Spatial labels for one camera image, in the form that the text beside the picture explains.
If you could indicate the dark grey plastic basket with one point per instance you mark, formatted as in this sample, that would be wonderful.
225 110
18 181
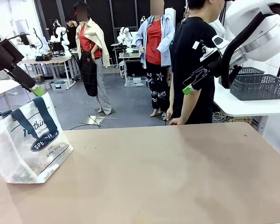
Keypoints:
249 70
259 87

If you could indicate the small background desk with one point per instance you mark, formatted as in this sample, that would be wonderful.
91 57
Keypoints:
116 45

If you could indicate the person's left hand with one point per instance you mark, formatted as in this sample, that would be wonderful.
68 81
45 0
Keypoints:
169 114

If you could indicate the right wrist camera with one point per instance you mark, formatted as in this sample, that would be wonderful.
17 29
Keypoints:
210 46

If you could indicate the background person in black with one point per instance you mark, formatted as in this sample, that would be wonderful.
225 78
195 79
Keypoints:
71 32

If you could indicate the person's right hand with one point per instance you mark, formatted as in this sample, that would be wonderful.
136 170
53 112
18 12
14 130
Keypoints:
176 121

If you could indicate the metal plate on floor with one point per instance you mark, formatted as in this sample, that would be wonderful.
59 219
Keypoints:
96 120

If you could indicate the person in black t-shirt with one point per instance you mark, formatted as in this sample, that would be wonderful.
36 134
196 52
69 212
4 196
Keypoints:
189 46

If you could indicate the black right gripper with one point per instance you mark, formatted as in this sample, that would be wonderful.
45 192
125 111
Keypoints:
213 64

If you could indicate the white box with power strip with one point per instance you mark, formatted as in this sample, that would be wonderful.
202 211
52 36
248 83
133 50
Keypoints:
136 81

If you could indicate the person's right forearm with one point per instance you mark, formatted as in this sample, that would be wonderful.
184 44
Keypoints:
189 105

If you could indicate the mannequin in cream jacket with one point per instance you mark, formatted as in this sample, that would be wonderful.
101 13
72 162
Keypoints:
91 46

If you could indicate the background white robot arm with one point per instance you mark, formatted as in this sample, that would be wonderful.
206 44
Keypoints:
60 35
124 32
31 40

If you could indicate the white side table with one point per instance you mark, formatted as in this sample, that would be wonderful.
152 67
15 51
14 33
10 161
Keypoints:
247 107

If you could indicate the person in red shirt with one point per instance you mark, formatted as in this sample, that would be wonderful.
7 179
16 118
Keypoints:
154 46

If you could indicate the silver framed wall panel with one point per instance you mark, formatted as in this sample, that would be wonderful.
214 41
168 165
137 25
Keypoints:
19 25

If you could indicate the grey background work table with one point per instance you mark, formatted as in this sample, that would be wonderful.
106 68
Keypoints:
49 60

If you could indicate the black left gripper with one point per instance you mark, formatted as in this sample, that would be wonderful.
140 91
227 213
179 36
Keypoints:
7 56

